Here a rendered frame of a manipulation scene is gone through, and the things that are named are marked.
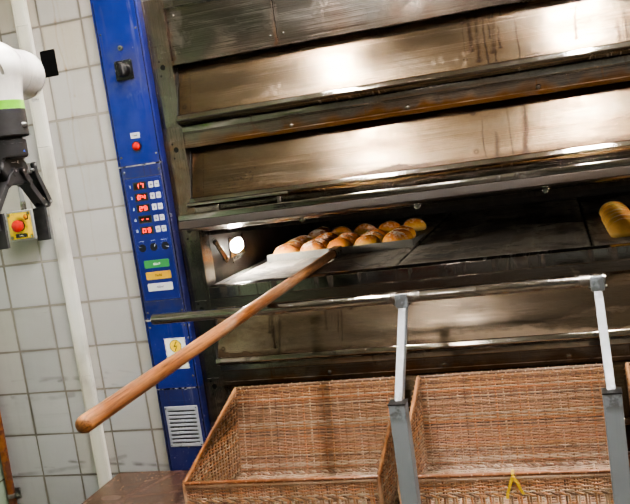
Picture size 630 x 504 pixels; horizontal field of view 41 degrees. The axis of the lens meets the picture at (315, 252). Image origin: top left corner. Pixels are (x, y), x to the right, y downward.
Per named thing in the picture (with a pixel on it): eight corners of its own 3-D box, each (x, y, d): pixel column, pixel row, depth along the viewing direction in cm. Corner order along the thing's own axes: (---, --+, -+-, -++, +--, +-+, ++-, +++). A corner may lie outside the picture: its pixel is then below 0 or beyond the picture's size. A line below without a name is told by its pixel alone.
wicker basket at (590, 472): (425, 460, 258) (414, 373, 254) (619, 453, 242) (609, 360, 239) (400, 535, 211) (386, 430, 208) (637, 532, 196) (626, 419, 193)
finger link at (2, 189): (19, 170, 170) (15, 166, 168) (2, 215, 163) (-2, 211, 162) (3, 173, 171) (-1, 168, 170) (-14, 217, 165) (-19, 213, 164)
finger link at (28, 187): (5, 173, 171) (7, 168, 172) (34, 210, 179) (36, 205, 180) (20, 170, 170) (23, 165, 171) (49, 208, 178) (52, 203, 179)
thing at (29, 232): (23, 239, 287) (17, 210, 286) (48, 236, 284) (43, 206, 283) (9, 242, 280) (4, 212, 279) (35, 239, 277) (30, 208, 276)
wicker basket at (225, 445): (245, 466, 274) (232, 385, 271) (416, 460, 259) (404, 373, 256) (186, 537, 228) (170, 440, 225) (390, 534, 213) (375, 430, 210)
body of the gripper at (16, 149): (4, 142, 175) (12, 186, 176) (-23, 142, 167) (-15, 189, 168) (34, 137, 172) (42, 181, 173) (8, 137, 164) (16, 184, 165)
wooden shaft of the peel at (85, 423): (90, 435, 133) (87, 417, 132) (74, 436, 134) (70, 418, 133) (336, 257, 296) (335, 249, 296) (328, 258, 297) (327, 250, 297)
